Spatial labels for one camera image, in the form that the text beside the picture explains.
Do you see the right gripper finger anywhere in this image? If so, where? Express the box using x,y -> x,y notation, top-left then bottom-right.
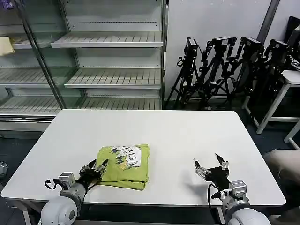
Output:
193,157 -> 212,181
214,153 -> 230,172

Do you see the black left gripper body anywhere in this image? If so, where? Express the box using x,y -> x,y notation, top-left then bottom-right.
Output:
75,165 -> 103,188

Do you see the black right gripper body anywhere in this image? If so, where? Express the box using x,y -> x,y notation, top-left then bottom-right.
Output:
203,166 -> 232,190

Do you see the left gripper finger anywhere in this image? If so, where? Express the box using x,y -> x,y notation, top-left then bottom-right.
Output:
94,158 -> 110,175
80,159 -> 98,173

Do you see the lime green printed shirt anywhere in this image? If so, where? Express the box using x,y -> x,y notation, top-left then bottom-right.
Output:
96,143 -> 151,191

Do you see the person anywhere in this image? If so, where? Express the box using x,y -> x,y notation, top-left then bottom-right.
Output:
263,149 -> 300,225

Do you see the dark round floor object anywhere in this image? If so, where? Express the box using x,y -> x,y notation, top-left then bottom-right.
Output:
0,160 -> 9,180

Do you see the small white metal table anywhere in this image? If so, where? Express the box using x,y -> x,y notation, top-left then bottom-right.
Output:
241,69 -> 300,135

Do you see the glass-sided display shelf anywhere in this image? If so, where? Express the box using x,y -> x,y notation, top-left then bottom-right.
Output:
0,0 -> 67,139

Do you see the white open display shelf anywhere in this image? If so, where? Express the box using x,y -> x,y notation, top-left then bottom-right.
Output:
50,0 -> 169,111

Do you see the beige paper bag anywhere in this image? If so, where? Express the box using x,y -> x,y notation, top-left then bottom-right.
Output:
0,36 -> 16,57

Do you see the dark monitor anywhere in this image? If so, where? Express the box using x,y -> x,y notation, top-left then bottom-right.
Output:
285,15 -> 300,49

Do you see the purple package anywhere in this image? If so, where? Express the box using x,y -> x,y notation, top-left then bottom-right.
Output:
0,0 -> 15,10

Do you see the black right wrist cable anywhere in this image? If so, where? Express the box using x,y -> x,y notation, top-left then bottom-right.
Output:
207,183 -> 219,213

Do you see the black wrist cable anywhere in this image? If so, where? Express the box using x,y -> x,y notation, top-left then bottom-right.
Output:
207,183 -> 219,213
44,179 -> 60,190

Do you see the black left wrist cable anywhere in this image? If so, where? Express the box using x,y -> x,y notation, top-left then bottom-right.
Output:
44,179 -> 60,190

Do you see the white table leg frame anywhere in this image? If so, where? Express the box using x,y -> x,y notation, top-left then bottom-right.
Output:
283,117 -> 300,150

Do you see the grey slanted wall pole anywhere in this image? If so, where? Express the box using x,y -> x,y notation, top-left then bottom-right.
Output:
257,0 -> 281,45

